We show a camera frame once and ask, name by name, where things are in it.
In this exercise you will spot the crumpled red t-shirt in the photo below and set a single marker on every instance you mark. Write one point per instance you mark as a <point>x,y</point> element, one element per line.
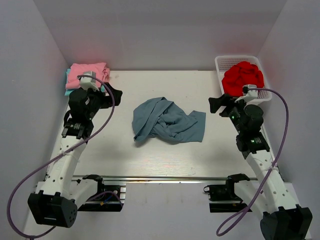
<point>239,75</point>

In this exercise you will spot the blue-grey t-shirt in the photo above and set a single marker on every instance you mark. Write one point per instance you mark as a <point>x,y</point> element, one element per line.
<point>162,118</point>

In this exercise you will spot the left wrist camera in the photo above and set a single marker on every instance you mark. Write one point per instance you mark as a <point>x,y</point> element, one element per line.
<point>88,81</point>

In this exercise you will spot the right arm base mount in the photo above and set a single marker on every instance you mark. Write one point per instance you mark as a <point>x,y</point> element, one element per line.
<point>222,197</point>

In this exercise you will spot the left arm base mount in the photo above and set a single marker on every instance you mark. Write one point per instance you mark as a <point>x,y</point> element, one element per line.
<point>107,198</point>

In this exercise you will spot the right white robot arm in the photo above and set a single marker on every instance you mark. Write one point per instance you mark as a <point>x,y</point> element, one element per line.
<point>280,215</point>

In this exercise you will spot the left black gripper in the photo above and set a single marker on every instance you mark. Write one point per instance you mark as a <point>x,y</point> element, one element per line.
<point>91,92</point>

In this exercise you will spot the folded teal t-shirt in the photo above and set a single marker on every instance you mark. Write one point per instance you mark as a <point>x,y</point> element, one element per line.
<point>72,80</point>

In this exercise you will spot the white plastic basket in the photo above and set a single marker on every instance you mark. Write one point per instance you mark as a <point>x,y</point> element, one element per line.
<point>224,62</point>

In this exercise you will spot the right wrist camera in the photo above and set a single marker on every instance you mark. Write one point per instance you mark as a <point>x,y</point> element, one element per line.
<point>250,93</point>

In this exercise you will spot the folded peach t-shirt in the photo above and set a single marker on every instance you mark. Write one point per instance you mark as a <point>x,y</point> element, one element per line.
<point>105,78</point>

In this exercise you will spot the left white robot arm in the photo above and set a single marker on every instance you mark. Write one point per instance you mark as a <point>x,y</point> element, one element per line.
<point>55,203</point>

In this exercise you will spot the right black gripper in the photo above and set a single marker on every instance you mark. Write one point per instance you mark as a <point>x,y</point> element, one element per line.
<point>225,100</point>

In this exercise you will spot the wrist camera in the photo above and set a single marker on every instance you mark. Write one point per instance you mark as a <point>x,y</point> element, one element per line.
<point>88,81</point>
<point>250,93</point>

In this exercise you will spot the aluminium rail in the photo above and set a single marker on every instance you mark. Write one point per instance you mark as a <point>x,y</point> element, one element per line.
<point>161,178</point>

